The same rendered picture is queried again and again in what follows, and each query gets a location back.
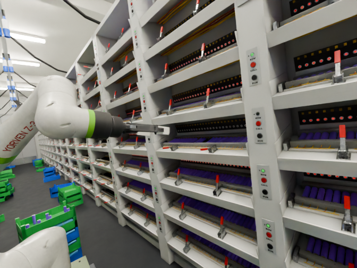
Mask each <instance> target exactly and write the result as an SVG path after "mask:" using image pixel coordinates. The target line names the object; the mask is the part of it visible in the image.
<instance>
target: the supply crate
mask: <svg viewBox="0 0 357 268"><path fill-rule="evenodd" d="M62 203H63V204H62V205H60V206H57V207H54V208H51V209H49V210H46V211H44V212H41V213H39V214H36V215H35V216H36V222H37V220H41V223H39V224H38V223H36V224H33V220H32V216H31V217H28V218H26V219H23V220H20V218H19V217H18V218H16V219H15V222H16V229H17V231H18V233H19V234H20V236H21V237H22V239H25V238H28V237H29V236H31V235H33V234H34V233H36V232H38V231H41V230H43V229H47V228H50V227H53V226H55V225H57V224H59V223H61V222H64V221H66V220H68V219H70V218H72V217H75V216H76V211H75V205H72V206H69V205H68V204H66V201H62ZM64 206H66V208H70V211H68V212H65V213H64V208H63V207H64ZM46 213H49V215H52V218H51V219H49V220H46ZM26 224H29V226H30V227H29V228H27V229H26Z"/></svg>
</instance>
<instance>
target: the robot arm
mask: <svg viewBox="0 0 357 268"><path fill-rule="evenodd" d="M38 131H39V132H40V133H42V134H43V135H44V136H46V137H48V138H51V139H68V138H91V139H98V144H101V141H102V140H103V139H104V140H105V139H107V138H109V137H113V138H118V137H120V136H121V134H122V133H123V134H136V135H143V136H150V133H151V132H154V134H155V135H156V134H162V135H169V127H162V126H158V125H152V124H138V123H129V122H127V123H123V120H122V118H121V117H118V116H111V114H110V113H107V112H104V110H103V109H101V111H94V110H88V109H85V108H80V107H78V106H77V90H76V87H75V86H74V84H73V83H72V82H71V81H70V80H69V79H67V78H65V77H63V76H57V75H51V76H47V77H44V78H43V79H42V80H41V81H40V82H39V84H38V85H37V87H36V88H35V89H34V91H33V92H32V93H31V95H30V96H29V97H28V98H27V100H26V101H25V102H24V103H23V104H22V105H21V106H20V107H19V108H18V109H17V110H16V111H15V112H14V113H13V114H12V115H11V116H10V117H9V118H8V119H7V120H5V121H4V122H3V123H2V124H0V172H2V171H3V170H4V169H5V168H6V167H7V166H8V165H9V164H10V163H11V162H12V161H13V160H14V159H15V158H16V157H17V156H18V155H19V154H20V153H21V151H22V150H23V149H24V148H25V146H26V145H27V144H28V142H29V141H30V140H31V139H32V138H33V137H34V136H35V135H36V133H37V132H38ZM0 268H71V261H70V254H69V247H68V243H67V237H66V231H65V229H64V228H62V227H50V228H47V229H43V230H41V231H38V232H36V233H34V234H33V235H31V236H29V237H28V238H27V239H25V240H24V241H23V242H21V243H20V244H18V245H17V246H15V247H14V248H12V249H11V250H9V251H7V252H5V253H0Z"/></svg>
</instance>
